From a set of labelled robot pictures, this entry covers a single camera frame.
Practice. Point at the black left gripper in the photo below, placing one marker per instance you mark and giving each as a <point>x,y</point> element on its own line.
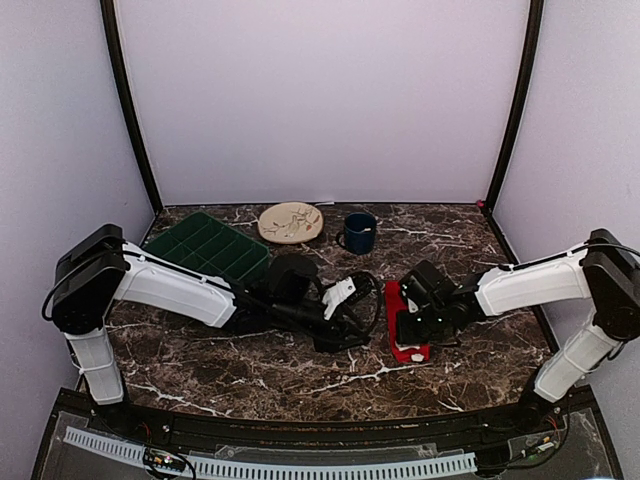
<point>332,340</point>

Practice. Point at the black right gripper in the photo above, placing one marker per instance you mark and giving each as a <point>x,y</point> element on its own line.
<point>405,334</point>

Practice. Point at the red santa sock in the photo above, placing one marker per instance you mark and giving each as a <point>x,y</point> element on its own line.
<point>395,305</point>

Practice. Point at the green divided plastic tray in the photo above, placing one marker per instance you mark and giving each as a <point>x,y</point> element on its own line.
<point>203,244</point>

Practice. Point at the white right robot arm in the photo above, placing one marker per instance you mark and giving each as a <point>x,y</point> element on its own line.
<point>600,269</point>

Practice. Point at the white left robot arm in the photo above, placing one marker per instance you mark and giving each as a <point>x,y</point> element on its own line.
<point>105,268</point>

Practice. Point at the beige floral ceramic plate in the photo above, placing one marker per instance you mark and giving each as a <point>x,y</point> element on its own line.
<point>290,223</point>

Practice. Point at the dark blue mug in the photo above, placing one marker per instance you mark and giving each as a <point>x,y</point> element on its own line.
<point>358,233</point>

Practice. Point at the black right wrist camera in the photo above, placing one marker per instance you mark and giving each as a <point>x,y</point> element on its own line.
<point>425,286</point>

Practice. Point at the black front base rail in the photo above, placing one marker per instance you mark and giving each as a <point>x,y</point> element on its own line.
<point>486,429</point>

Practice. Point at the white slotted cable duct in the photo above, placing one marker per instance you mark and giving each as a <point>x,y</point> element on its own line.
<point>257,463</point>

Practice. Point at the black right frame post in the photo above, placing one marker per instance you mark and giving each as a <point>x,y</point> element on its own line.
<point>516,111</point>

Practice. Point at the black frame post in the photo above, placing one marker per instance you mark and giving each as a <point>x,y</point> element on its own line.
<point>516,111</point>
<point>119,71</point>

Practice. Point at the black left frame post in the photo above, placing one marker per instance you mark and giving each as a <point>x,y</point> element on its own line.
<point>119,71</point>

